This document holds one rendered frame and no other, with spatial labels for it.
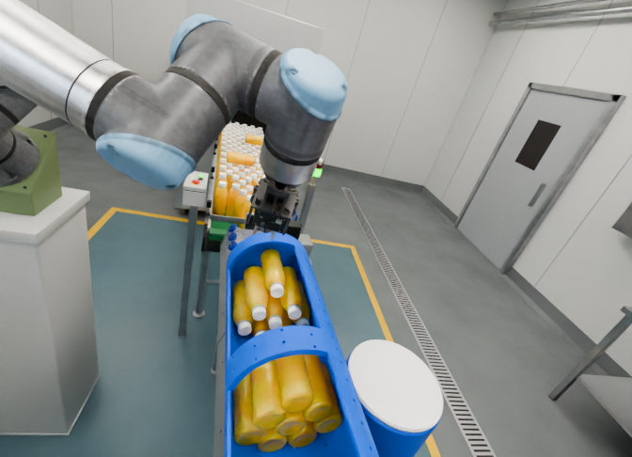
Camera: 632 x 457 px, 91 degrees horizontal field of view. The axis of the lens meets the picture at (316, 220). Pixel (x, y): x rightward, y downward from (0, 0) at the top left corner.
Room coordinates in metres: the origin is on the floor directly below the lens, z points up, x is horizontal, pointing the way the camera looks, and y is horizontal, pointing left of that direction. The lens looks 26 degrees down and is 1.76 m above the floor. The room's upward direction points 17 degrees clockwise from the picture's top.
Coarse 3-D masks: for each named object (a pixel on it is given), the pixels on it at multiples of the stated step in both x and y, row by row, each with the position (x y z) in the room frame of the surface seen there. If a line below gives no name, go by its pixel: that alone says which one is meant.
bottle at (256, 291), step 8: (248, 272) 0.79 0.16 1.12; (256, 272) 0.80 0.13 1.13; (248, 280) 0.76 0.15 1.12; (256, 280) 0.76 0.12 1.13; (248, 288) 0.73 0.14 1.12; (256, 288) 0.72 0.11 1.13; (264, 288) 0.74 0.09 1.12; (248, 296) 0.70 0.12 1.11; (256, 296) 0.70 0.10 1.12; (264, 296) 0.71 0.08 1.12; (248, 304) 0.68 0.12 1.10; (256, 304) 0.68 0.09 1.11; (264, 304) 0.69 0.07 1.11
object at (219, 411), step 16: (224, 240) 1.28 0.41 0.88; (240, 240) 1.25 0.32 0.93; (224, 256) 1.16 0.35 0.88; (224, 272) 1.05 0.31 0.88; (224, 288) 0.95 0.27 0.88; (224, 304) 0.87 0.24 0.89; (224, 320) 0.80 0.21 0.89; (224, 336) 0.73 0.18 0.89; (224, 352) 0.67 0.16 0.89; (224, 368) 0.62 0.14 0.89; (224, 384) 0.57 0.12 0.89; (224, 400) 0.52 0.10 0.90; (224, 416) 0.48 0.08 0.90
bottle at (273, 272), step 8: (264, 256) 0.85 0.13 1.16; (272, 256) 0.84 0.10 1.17; (264, 264) 0.81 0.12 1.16; (272, 264) 0.80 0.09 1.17; (280, 264) 0.82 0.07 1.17; (264, 272) 0.78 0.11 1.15; (272, 272) 0.76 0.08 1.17; (280, 272) 0.77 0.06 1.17; (264, 280) 0.75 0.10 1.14; (272, 280) 0.74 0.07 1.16; (280, 280) 0.75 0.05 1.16
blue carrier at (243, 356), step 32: (256, 256) 0.88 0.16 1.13; (288, 256) 0.91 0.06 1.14; (320, 320) 0.58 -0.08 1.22; (256, 352) 0.45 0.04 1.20; (288, 352) 0.45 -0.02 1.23; (320, 352) 0.48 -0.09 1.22; (352, 384) 0.46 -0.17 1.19; (352, 416) 0.37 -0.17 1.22; (256, 448) 0.40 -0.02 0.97; (288, 448) 0.42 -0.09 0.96; (320, 448) 0.43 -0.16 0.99; (352, 448) 0.41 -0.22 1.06
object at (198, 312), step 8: (208, 216) 1.42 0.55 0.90; (208, 224) 1.34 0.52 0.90; (208, 232) 1.57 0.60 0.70; (208, 240) 1.49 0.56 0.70; (208, 248) 1.41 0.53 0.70; (216, 248) 1.44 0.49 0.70; (208, 256) 1.58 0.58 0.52; (208, 264) 1.59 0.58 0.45; (200, 272) 1.57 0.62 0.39; (200, 280) 1.57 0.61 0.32; (208, 280) 1.60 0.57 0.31; (216, 280) 1.62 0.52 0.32; (200, 288) 1.57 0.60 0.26; (200, 296) 1.57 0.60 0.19; (200, 304) 1.57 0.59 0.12; (200, 312) 1.58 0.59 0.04
